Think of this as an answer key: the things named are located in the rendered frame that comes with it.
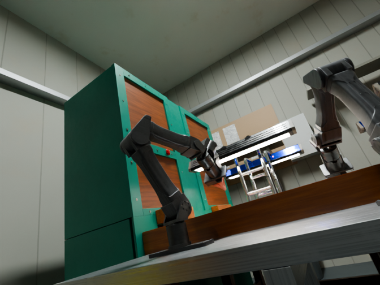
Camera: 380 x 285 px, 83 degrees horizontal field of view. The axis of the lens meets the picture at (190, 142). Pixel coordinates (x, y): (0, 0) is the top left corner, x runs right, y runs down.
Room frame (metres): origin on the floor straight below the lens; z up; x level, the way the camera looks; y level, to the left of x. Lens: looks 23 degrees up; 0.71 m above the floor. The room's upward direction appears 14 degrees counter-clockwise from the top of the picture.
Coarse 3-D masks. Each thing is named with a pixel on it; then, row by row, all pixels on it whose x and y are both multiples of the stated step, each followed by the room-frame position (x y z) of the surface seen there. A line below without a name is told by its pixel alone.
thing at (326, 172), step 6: (330, 162) 0.84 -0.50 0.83; (336, 162) 0.83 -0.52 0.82; (342, 162) 0.84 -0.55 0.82; (348, 162) 0.86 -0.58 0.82; (324, 168) 0.90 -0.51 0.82; (330, 168) 0.86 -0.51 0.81; (336, 168) 0.85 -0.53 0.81; (342, 168) 0.86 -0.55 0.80; (348, 168) 0.85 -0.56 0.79; (324, 174) 0.89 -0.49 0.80; (330, 174) 0.87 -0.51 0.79
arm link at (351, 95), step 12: (324, 72) 0.52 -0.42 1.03; (336, 72) 0.52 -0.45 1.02; (348, 72) 0.51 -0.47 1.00; (336, 84) 0.52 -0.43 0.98; (348, 84) 0.50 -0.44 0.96; (360, 84) 0.49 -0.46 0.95; (336, 96) 0.55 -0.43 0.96; (348, 96) 0.50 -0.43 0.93; (360, 96) 0.48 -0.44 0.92; (372, 96) 0.47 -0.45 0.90; (348, 108) 0.53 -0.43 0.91; (360, 108) 0.49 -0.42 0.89; (372, 108) 0.47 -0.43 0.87; (360, 120) 0.51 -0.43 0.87; (372, 120) 0.47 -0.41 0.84; (372, 132) 0.48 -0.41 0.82
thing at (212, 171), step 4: (212, 168) 0.85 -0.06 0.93; (216, 168) 0.86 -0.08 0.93; (224, 168) 0.89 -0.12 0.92; (208, 172) 0.87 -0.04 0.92; (212, 172) 0.86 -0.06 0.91; (216, 172) 0.87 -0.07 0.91; (220, 172) 0.89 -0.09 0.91; (224, 172) 0.87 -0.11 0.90; (208, 176) 0.92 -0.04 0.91; (212, 176) 0.88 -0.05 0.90; (216, 176) 0.88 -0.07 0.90; (220, 176) 0.87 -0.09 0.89; (224, 176) 0.88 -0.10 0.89; (204, 180) 0.91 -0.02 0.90; (208, 180) 0.90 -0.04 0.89; (212, 180) 0.89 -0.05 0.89
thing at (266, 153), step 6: (264, 150) 1.47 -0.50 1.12; (246, 162) 1.52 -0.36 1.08; (270, 162) 1.45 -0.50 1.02; (246, 168) 1.53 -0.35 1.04; (270, 168) 1.45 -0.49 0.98; (258, 174) 1.50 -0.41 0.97; (264, 174) 1.48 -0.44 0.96; (276, 174) 1.45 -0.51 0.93; (252, 180) 1.52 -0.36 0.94; (276, 180) 1.45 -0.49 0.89; (264, 192) 1.50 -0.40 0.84; (270, 192) 1.48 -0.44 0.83
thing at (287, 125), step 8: (288, 120) 1.00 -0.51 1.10; (272, 128) 1.03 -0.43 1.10; (280, 128) 1.00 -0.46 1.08; (288, 128) 0.98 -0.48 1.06; (256, 136) 1.06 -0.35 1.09; (264, 136) 1.03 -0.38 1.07; (272, 136) 1.01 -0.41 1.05; (232, 144) 1.13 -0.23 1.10; (240, 144) 1.10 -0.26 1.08; (248, 144) 1.07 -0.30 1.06; (256, 144) 1.05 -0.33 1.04; (224, 152) 1.14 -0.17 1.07; (232, 152) 1.11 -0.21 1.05; (192, 168) 1.23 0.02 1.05
